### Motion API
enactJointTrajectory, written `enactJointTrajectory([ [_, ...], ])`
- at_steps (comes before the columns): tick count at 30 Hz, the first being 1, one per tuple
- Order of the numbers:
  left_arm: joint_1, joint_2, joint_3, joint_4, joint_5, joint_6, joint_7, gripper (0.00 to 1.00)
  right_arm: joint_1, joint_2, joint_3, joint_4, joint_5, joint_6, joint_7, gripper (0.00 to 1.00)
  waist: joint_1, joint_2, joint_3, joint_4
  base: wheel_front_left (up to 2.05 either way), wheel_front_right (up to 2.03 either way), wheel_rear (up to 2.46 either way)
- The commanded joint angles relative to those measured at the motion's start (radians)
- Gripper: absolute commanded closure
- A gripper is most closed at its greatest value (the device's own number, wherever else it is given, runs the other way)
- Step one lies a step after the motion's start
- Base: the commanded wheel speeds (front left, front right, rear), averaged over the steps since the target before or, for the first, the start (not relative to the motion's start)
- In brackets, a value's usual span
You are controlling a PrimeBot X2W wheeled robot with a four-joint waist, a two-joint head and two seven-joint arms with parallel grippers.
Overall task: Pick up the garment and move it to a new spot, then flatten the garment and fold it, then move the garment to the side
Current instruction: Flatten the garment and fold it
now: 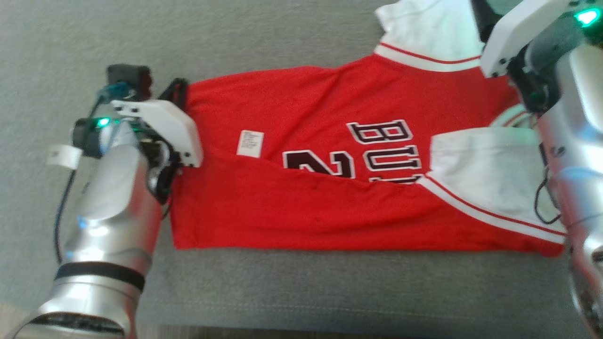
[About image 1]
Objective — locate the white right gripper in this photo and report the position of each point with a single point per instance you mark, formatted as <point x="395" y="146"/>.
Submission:
<point x="523" y="23"/>

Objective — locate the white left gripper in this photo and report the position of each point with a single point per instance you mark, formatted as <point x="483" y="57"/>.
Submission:
<point x="174" y="129"/>

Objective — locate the red and white jersey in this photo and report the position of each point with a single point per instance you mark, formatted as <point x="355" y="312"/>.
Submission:
<point x="306" y="212"/>

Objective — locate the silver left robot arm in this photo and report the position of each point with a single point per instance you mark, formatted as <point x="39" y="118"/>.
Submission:
<point x="108" y="212"/>

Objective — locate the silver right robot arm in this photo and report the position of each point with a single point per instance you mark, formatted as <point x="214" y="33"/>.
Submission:
<point x="582" y="197"/>

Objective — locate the large grey sofa seat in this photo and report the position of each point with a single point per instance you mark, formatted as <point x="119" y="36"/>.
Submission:
<point x="70" y="37"/>

